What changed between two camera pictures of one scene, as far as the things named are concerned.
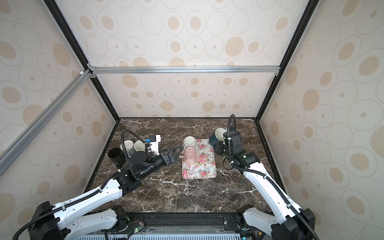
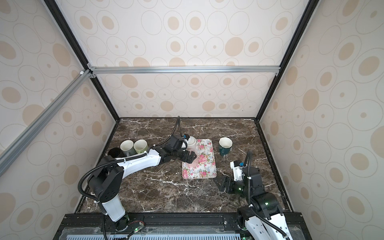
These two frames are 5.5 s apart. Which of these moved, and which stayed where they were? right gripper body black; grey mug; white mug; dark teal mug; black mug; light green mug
Moved: dark teal mug; right gripper body black
Stayed: white mug; grey mug; black mug; light green mug
